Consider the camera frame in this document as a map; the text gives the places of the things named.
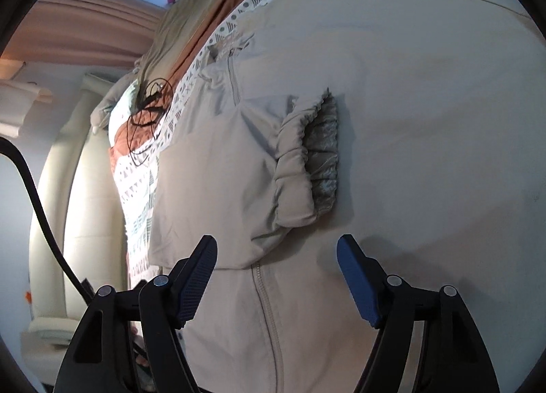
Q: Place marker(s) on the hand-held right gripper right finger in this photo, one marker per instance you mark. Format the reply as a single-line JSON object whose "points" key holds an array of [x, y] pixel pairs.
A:
{"points": [[356, 282]]}

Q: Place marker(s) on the triangle patterned bed cover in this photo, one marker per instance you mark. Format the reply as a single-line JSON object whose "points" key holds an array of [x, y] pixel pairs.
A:
{"points": [[140, 205]]}

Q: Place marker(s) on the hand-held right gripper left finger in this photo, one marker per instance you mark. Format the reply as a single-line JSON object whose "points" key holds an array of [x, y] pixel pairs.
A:
{"points": [[194, 286]]}

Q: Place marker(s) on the beige pillow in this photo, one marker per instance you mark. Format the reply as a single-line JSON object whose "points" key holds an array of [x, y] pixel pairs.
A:
{"points": [[106, 102]]}

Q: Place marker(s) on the beige zip jacket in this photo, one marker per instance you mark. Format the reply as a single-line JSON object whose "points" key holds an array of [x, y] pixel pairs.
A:
{"points": [[405, 120]]}

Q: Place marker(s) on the cream padded headboard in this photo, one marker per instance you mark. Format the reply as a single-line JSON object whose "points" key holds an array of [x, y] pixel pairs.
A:
{"points": [[59, 188]]}

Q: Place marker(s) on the khaki cloth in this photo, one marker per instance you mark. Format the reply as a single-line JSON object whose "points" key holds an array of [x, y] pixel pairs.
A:
{"points": [[192, 21]]}

